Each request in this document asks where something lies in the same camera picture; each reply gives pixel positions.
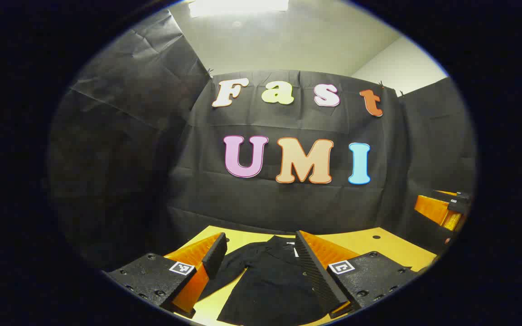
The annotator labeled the black backdrop cloth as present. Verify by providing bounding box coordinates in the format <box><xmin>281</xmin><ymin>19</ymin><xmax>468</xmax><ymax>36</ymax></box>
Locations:
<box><xmin>48</xmin><ymin>9</ymin><xmax>477</xmax><ymax>272</ymax></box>

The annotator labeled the black coat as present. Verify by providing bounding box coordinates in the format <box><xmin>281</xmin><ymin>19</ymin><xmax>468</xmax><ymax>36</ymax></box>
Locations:
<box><xmin>198</xmin><ymin>235</ymin><xmax>329</xmax><ymax>326</ymax></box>

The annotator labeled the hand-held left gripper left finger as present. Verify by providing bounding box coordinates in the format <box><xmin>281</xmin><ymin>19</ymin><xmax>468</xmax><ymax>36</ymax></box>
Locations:
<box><xmin>106</xmin><ymin>232</ymin><xmax>228</xmax><ymax>319</ymax></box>

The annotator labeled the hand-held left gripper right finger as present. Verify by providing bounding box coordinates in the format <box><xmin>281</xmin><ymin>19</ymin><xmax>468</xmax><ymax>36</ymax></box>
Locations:
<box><xmin>294</xmin><ymin>230</ymin><xmax>420</xmax><ymax>319</ymax></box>

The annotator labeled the ceiling light panel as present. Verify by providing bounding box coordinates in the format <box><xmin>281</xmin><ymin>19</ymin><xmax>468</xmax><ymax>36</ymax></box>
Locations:
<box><xmin>188</xmin><ymin>0</ymin><xmax>290</xmax><ymax>19</ymax></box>

